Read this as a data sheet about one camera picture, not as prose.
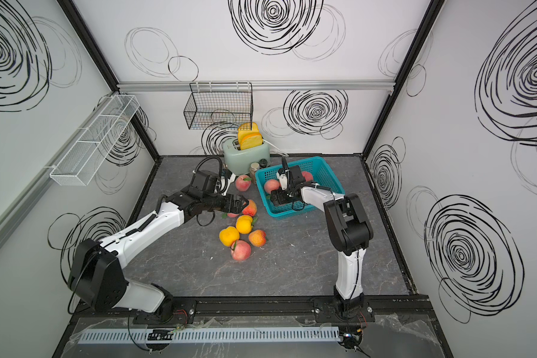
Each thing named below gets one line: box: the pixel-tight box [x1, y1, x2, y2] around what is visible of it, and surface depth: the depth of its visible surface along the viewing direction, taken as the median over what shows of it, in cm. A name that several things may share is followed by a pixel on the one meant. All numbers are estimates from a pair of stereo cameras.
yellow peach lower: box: [218, 225, 240, 247], surface depth 88 cm
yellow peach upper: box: [235, 214, 253, 235], surface depth 91 cm
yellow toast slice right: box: [240, 132, 264, 151], surface depth 101 cm
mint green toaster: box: [222, 138, 271, 177], surface depth 105 cm
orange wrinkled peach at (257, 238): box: [248, 229, 268, 248], surface depth 88 cm
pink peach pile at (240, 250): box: [231, 239, 252, 262], surface depth 84 cm
